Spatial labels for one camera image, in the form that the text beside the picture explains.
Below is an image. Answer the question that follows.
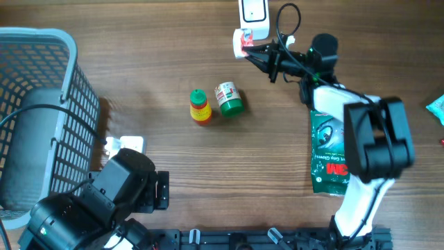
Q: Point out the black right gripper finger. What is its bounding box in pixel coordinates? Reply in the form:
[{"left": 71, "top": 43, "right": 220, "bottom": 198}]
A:
[
  {"left": 246, "top": 56, "right": 269, "bottom": 74},
  {"left": 242, "top": 44, "right": 271, "bottom": 56}
]

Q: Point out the red white tissue packet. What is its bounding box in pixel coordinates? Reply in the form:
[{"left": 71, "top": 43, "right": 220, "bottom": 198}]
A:
[{"left": 232, "top": 28, "right": 254, "bottom": 59}]

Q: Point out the green lid white jar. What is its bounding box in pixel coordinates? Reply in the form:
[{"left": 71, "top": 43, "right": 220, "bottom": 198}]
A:
[{"left": 214, "top": 81, "right": 245, "bottom": 117}]

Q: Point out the red yellow sauce bottle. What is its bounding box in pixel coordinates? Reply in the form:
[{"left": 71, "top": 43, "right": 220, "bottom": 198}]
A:
[{"left": 189, "top": 89, "right": 212, "bottom": 125}]

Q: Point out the green 3M gloves packet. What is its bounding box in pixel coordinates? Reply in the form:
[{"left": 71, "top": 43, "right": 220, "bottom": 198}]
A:
[{"left": 310, "top": 110, "right": 350, "bottom": 196}]

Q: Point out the teal wet wipes packet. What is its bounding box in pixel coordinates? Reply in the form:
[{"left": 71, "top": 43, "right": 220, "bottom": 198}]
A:
[{"left": 426, "top": 95, "right": 444, "bottom": 126}]

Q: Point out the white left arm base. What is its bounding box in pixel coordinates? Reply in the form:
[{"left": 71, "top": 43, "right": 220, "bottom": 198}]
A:
[{"left": 103, "top": 218, "right": 153, "bottom": 250}]

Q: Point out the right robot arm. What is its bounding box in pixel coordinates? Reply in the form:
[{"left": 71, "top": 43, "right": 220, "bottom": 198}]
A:
[{"left": 235, "top": 33, "right": 415, "bottom": 249}]

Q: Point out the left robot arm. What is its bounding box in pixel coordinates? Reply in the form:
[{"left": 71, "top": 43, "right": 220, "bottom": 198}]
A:
[{"left": 18, "top": 148, "right": 169, "bottom": 249}]

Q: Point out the white barcode scanner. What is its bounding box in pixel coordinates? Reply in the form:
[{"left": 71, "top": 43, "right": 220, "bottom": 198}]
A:
[{"left": 238, "top": 0, "right": 270, "bottom": 40}]

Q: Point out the grey plastic mesh basket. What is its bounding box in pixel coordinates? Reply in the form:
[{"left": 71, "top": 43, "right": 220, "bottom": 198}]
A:
[{"left": 1, "top": 27, "right": 101, "bottom": 230}]

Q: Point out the black left camera cable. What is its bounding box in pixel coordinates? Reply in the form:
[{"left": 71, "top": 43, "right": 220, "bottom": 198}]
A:
[{"left": 0, "top": 103, "right": 108, "bottom": 147}]

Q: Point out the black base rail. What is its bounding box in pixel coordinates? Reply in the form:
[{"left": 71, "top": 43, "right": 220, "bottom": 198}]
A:
[{"left": 149, "top": 228, "right": 393, "bottom": 250}]

